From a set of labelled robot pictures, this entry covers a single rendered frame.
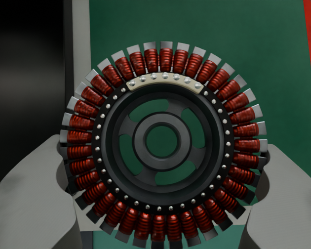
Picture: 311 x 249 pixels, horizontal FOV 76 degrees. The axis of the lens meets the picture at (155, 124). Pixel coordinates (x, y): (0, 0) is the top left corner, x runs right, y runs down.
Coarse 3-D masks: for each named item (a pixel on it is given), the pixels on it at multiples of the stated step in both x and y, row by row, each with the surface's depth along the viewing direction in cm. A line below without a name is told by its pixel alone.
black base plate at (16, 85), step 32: (0, 0) 21; (32, 0) 21; (64, 0) 21; (0, 32) 21; (32, 32) 21; (64, 32) 21; (0, 64) 21; (32, 64) 21; (64, 64) 20; (0, 96) 20; (32, 96) 20; (64, 96) 20; (0, 128) 20; (32, 128) 20; (64, 128) 20; (0, 160) 20
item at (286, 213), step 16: (272, 144) 11; (272, 160) 10; (288, 160) 10; (272, 176) 9; (288, 176) 9; (304, 176) 9; (256, 192) 10; (272, 192) 8; (288, 192) 8; (304, 192) 8; (256, 208) 7; (272, 208) 7; (288, 208) 7; (304, 208) 7; (256, 224) 7; (272, 224) 7; (288, 224) 7; (304, 224) 7; (240, 240) 7; (256, 240) 6; (272, 240) 6; (288, 240) 6; (304, 240) 6
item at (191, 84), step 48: (144, 48) 11; (96, 96) 11; (144, 96) 13; (192, 96) 12; (240, 96) 10; (96, 144) 11; (144, 144) 11; (240, 144) 10; (96, 192) 10; (144, 192) 11; (192, 192) 11; (240, 192) 10; (144, 240) 10; (192, 240) 10
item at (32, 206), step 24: (48, 144) 10; (24, 168) 9; (48, 168) 9; (0, 192) 8; (24, 192) 8; (48, 192) 8; (0, 216) 7; (24, 216) 7; (48, 216) 7; (72, 216) 7; (0, 240) 6; (24, 240) 6; (48, 240) 6; (72, 240) 6
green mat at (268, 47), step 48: (96, 0) 23; (144, 0) 23; (192, 0) 23; (240, 0) 22; (288, 0) 22; (96, 48) 23; (192, 48) 22; (240, 48) 22; (288, 48) 22; (288, 96) 21; (192, 144) 21; (288, 144) 21
